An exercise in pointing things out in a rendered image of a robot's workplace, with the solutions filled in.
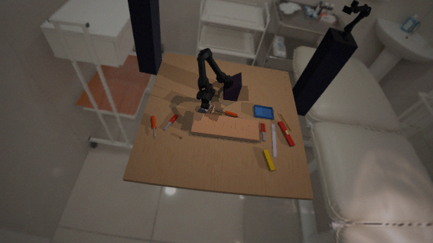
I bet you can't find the yellow rectangular bar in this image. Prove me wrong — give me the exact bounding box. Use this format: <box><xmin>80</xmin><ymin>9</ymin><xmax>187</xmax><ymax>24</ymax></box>
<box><xmin>262</xmin><ymin>149</ymin><xmax>275</xmax><ymax>171</ymax></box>

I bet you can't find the white flat bar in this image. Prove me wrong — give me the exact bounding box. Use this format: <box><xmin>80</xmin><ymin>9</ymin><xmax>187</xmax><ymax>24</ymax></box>
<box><xmin>272</xmin><ymin>124</ymin><xmax>278</xmax><ymax>157</ymax></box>

